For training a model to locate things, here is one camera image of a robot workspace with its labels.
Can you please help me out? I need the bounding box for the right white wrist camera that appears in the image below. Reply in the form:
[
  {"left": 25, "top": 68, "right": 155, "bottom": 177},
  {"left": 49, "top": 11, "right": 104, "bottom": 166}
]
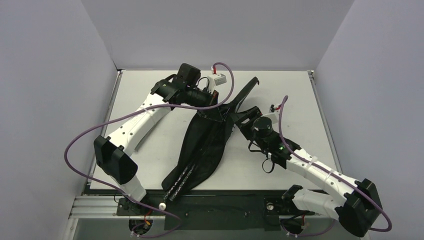
[{"left": 262, "top": 104, "right": 281, "bottom": 125}]

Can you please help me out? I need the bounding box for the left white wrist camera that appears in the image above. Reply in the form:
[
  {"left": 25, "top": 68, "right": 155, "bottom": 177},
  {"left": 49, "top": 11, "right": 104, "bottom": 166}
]
[{"left": 207, "top": 73, "right": 227, "bottom": 88}]

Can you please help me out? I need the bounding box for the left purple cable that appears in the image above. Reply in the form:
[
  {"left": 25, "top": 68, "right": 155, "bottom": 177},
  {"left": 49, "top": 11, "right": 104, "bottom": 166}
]
[{"left": 63, "top": 62, "right": 235, "bottom": 239}]

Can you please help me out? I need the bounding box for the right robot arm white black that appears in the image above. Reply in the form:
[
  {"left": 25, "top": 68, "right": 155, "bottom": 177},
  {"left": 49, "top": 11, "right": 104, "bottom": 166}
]
[{"left": 230, "top": 106, "right": 383, "bottom": 238}]

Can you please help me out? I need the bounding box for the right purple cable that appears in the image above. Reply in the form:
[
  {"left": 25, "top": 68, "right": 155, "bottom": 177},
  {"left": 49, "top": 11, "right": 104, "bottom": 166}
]
[{"left": 271, "top": 95, "right": 393, "bottom": 238}]

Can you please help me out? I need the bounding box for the purple cable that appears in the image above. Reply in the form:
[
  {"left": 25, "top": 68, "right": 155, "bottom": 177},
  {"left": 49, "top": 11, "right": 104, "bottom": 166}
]
[
  {"left": 271, "top": 95, "right": 393, "bottom": 238},
  {"left": 63, "top": 62, "right": 235, "bottom": 239}
]

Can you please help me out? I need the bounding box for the black racket bag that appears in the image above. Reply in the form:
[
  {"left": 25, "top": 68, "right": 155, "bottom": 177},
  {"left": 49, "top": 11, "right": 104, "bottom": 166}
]
[{"left": 161, "top": 76, "right": 259, "bottom": 201}]

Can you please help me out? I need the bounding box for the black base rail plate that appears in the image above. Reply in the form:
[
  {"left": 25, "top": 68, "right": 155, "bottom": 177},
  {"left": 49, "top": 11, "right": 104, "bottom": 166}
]
[{"left": 114, "top": 190, "right": 311, "bottom": 236}]

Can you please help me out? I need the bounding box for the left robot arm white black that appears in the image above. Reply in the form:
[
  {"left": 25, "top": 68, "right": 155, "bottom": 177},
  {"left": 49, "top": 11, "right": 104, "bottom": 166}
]
[{"left": 93, "top": 63, "right": 227, "bottom": 215}]

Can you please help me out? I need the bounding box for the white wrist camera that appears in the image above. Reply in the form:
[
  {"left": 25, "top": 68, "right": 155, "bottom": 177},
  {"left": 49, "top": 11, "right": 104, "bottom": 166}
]
[
  {"left": 262, "top": 104, "right": 281, "bottom": 125},
  {"left": 207, "top": 73, "right": 227, "bottom": 88}
]

